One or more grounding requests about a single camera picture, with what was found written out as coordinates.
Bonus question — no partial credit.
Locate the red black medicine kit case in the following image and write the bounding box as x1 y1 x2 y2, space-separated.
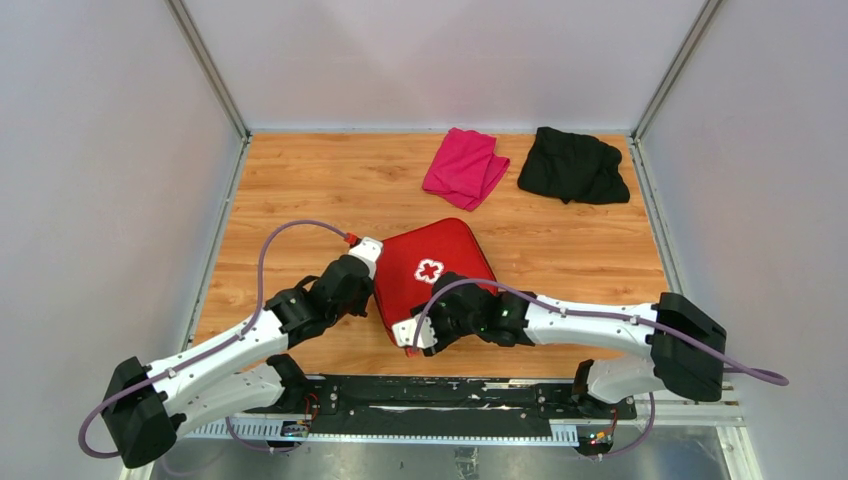
375 218 496 348

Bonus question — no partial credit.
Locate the purple cable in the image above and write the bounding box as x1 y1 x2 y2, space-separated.
410 278 791 458
78 219 352 460

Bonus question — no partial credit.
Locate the black folded cloth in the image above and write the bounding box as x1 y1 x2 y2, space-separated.
517 127 630 205

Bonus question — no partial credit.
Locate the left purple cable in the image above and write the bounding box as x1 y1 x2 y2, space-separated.
78 219 352 460

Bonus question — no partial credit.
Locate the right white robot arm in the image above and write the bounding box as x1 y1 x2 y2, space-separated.
391 272 727 418

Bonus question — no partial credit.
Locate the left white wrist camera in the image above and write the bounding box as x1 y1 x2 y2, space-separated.
347 235 384 280

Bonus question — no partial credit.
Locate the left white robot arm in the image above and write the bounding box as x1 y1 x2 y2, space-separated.
100 240 382 468

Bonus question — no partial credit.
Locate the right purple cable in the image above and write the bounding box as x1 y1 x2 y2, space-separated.
410 278 791 458

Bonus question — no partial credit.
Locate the pink folded cloth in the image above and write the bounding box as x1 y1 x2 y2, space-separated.
422 128 510 211

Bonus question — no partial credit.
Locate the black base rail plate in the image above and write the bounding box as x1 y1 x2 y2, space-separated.
239 374 639 440

